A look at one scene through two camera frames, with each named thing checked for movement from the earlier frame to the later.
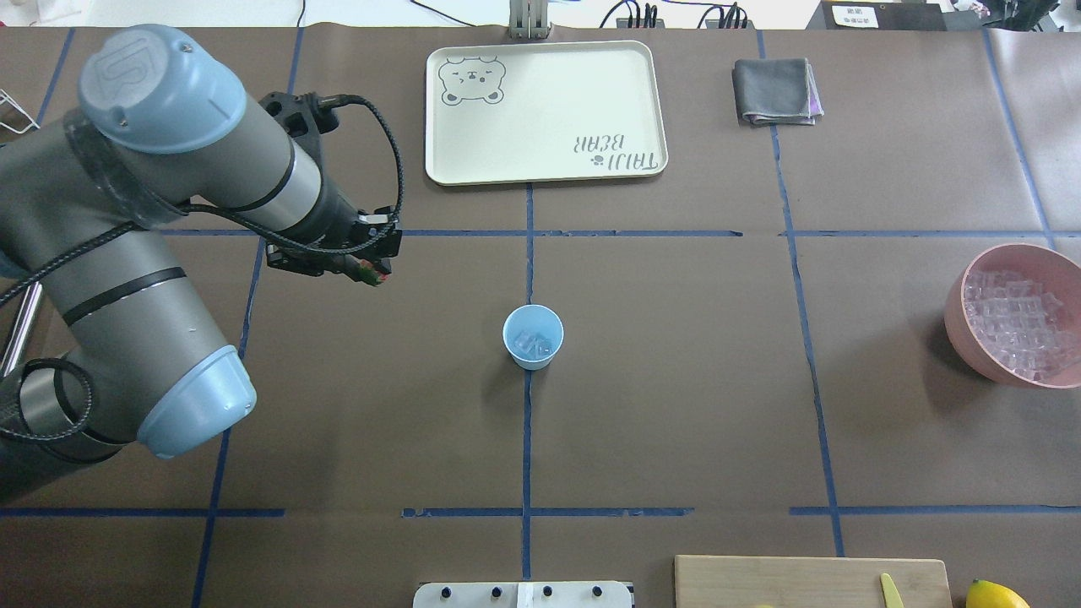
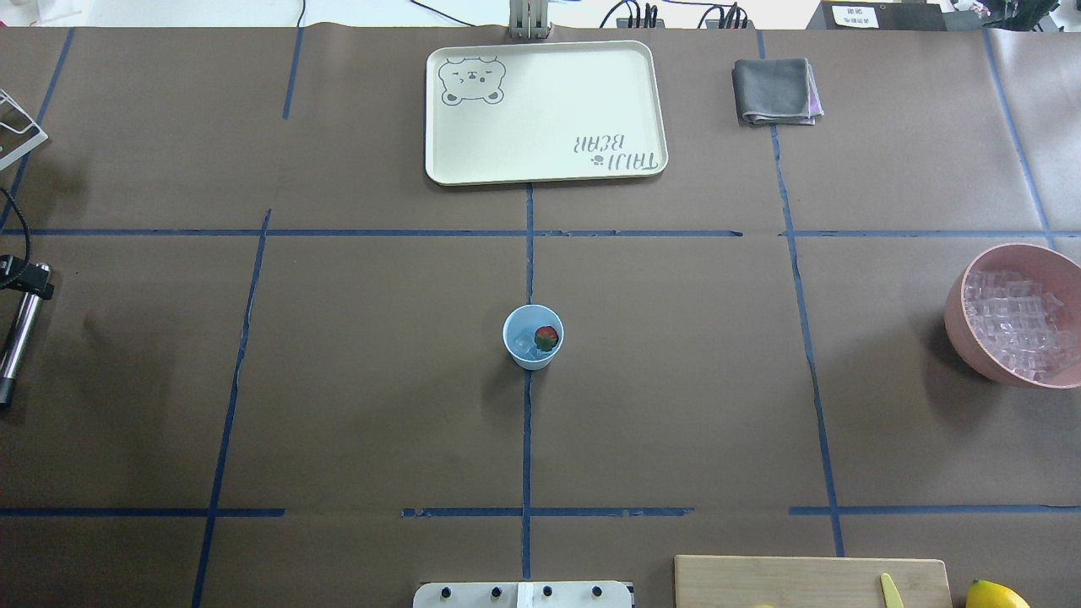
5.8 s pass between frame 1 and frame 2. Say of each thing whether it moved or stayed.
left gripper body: moved
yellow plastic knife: stayed
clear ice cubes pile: stayed
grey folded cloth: stayed
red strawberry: moved
